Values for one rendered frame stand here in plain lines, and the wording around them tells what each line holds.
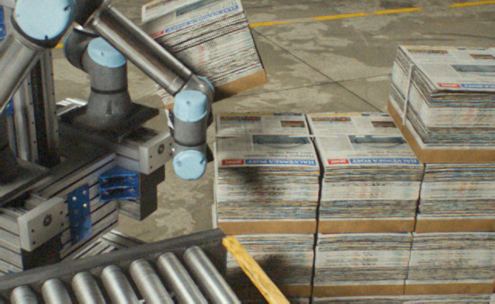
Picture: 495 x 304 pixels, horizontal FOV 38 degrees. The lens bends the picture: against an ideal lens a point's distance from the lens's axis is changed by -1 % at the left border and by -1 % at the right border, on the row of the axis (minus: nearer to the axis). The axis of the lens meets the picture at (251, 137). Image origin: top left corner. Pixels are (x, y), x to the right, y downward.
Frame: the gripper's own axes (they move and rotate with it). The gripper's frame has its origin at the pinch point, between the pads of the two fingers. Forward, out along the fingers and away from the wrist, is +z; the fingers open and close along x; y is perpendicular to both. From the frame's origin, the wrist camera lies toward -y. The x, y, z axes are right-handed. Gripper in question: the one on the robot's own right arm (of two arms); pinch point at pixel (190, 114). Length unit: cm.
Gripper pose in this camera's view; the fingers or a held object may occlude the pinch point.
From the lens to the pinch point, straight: 195.6
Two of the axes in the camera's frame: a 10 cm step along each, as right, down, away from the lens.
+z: -0.9, -4.3, 9.0
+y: -3.2, -8.4, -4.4
